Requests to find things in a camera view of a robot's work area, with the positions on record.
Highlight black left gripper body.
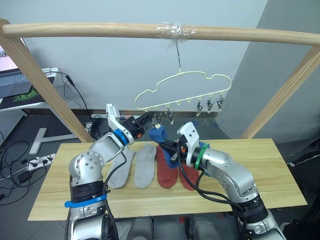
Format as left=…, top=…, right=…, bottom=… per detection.
left=122, top=114, right=148, bottom=139

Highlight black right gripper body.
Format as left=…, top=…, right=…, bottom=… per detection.
left=170, top=139, right=189, bottom=165

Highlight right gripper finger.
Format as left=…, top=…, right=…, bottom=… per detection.
left=159, top=141, right=180, bottom=151
left=163, top=149, right=179, bottom=164

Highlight red sock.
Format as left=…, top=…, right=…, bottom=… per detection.
left=155, top=146, right=179, bottom=189
left=177, top=163, right=201, bottom=192

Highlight grey sock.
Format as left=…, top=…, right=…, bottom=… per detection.
left=133, top=144, right=157, bottom=189
left=107, top=143, right=136, bottom=190

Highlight white power strip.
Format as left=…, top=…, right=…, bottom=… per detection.
left=90, top=113, right=138, bottom=120
left=24, top=153, right=57, bottom=171

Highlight clear tape wrap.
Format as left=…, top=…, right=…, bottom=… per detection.
left=155, top=20, right=198, bottom=52

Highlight white desk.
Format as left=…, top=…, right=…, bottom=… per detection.
left=0, top=66, right=77, bottom=155

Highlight wooden rack crossbar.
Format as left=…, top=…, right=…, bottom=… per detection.
left=0, top=21, right=320, bottom=47

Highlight black green desk mat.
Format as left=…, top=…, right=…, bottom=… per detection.
left=0, top=75, right=56, bottom=109

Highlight black power adapter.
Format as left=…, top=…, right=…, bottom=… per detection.
left=16, top=171, right=33, bottom=184

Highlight white perforated panel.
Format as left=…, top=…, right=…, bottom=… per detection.
left=0, top=109, right=27, bottom=146

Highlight black bag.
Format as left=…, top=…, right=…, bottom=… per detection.
left=286, top=149, right=320, bottom=177

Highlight grey laptop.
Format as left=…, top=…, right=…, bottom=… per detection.
left=0, top=49, right=33, bottom=98

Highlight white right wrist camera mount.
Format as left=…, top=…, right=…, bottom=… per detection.
left=175, top=121, right=201, bottom=166

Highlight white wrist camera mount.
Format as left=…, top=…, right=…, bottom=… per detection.
left=175, top=121, right=201, bottom=166
left=105, top=103, right=135, bottom=146

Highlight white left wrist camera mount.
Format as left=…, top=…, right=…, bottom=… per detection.
left=105, top=103, right=135, bottom=146

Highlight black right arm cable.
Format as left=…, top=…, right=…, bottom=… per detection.
left=175, top=144, right=251, bottom=240

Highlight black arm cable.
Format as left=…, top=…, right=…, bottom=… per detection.
left=175, top=144, right=251, bottom=240
left=101, top=146, right=130, bottom=240

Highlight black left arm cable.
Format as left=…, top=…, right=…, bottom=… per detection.
left=101, top=146, right=130, bottom=240

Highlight cream clip hanger frame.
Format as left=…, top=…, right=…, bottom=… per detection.
left=134, top=39, right=233, bottom=112

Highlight black desk cable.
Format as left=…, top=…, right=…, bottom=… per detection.
left=41, top=69, right=109, bottom=141

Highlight blue cable tie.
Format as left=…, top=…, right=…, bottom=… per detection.
left=64, top=194, right=108, bottom=209

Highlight wooden rack post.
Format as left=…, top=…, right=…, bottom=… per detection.
left=0, top=18, right=94, bottom=144
left=239, top=45, right=320, bottom=140

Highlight black floor cables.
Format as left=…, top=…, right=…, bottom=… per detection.
left=0, top=140, right=52, bottom=204

